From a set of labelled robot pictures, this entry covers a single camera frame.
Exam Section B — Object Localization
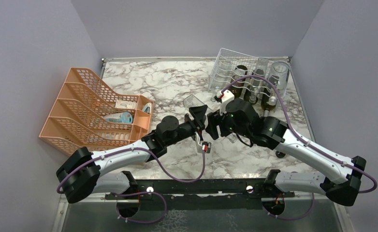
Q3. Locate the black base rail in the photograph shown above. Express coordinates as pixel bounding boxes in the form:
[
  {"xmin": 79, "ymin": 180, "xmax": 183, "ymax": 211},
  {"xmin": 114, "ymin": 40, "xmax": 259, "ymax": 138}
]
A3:
[{"xmin": 104, "ymin": 178, "xmax": 295, "ymax": 211}]

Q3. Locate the white wire wine rack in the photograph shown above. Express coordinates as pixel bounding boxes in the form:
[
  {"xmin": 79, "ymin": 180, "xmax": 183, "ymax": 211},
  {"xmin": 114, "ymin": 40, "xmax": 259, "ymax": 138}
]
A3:
[{"xmin": 208, "ymin": 48, "xmax": 291, "ymax": 104}]

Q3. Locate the green wine bottle white label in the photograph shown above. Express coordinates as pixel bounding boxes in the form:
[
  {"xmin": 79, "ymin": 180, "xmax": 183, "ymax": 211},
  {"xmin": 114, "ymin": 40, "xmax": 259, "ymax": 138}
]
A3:
[{"xmin": 229, "ymin": 65, "xmax": 248, "ymax": 98}]

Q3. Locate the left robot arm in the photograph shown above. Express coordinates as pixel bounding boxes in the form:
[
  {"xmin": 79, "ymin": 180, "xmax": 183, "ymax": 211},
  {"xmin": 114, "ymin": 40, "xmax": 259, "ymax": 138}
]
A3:
[{"xmin": 56, "ymin": 104, "xmax": 210, "ymax": 203}]

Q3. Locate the red and black stopper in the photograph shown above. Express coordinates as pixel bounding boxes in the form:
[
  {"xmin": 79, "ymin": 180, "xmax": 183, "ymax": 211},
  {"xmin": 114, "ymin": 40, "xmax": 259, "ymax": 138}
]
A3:
[{"xmin": 275, "ymin": 151, "xmax": 286, "ymax": 159}]

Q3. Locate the orange plastic file organizer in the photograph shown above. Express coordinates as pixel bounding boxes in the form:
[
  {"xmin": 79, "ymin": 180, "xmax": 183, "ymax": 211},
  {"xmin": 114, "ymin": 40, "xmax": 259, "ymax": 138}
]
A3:
[{"xmin": 39, "ymin": 67, "xmax": 154, "ymax": 156}]

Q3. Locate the green wine bottle silver neck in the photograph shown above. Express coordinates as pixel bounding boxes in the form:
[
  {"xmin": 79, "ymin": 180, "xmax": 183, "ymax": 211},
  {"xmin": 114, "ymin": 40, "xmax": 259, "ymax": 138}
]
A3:
[{"xmin": 261, "ymin": 87, "xmax": 277, "ymax": 117}]

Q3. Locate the white card box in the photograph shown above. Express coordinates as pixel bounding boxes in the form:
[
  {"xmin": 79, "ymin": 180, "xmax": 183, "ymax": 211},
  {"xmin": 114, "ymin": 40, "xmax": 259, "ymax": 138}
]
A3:
[{"xmin": 115, "ymin": 100, "xmax": 137, "ymax": 109}]

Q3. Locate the blue white stapler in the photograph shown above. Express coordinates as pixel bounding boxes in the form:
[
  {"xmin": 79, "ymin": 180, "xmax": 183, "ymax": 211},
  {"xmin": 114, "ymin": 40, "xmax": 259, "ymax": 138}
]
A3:
[{"xmin": 142, "ymin": 102, "xmax": 153, "ymax": 114}]

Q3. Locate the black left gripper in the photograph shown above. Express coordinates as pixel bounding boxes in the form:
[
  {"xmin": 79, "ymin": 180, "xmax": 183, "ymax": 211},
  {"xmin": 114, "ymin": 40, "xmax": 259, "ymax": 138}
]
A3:
[{"xmin": 165, "ymin": 105, "xmax": 208, "ymax": 147}]

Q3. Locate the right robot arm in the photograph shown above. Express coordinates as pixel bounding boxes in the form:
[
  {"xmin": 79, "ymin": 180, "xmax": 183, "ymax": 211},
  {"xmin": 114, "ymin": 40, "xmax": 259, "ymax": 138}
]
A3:
[{"xmin": 205, "ymin": 99, "xmax": 366, "ymax": 206}]

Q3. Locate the clear bottle with silver cap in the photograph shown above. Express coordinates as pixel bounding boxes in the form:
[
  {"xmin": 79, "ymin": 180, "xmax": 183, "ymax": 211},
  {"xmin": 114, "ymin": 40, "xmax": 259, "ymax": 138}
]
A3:
[{"xmin": 267, "ymin": 61, "xmax": 290, "ymax": 98}]

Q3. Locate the tall clear glass bottle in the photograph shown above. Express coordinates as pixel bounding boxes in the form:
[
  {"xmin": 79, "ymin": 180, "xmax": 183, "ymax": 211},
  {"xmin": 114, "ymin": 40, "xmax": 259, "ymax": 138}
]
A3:
[{"xmin": 252, "ymin": 58, "xmax": 269, "ymax": 97}]

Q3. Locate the blue correction tape package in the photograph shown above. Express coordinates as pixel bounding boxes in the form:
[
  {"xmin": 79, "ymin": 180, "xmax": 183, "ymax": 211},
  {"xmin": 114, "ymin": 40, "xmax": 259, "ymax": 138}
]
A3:
[{"xmin": 103, "ymin": 112, "xmax": 133, "ymax": 124}]

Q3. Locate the green wine bottle dark label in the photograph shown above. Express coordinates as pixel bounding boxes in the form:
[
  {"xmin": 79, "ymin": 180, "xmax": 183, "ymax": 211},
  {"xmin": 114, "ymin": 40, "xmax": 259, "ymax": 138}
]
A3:
[{"xmin": 243, "ymin": 77, "xmax": 258, "ymax": 105}]

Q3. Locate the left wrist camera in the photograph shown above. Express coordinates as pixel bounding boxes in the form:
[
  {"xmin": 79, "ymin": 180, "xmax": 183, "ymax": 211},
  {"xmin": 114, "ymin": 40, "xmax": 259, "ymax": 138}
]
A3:
[{"xmin": 194, "ymin": 132, "xmax": 212, "ymax": 154}]

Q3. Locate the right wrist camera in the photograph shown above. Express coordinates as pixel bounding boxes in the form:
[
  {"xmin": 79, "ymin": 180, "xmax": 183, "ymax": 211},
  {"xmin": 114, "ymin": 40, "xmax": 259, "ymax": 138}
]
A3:
[{"xmin": 215, "ymin": 90, "xmax": 235, "ymax": 116}]

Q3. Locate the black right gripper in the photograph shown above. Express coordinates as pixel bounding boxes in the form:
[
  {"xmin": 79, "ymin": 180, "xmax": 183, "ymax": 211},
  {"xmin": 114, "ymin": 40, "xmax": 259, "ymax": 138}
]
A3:
[{"xmin": 205, "ymin": 107, "xmax": 251, "ymax": 140}]

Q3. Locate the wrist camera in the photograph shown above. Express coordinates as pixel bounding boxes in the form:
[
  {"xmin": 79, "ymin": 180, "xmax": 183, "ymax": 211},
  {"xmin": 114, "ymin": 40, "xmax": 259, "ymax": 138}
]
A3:
[
  {"xmin": 194, "ymin": 132, "xmax": 212, "ymax": 154},
  {"xmin": 215, "ymin": 90, "xmax": 235, "ymax": 116}
]

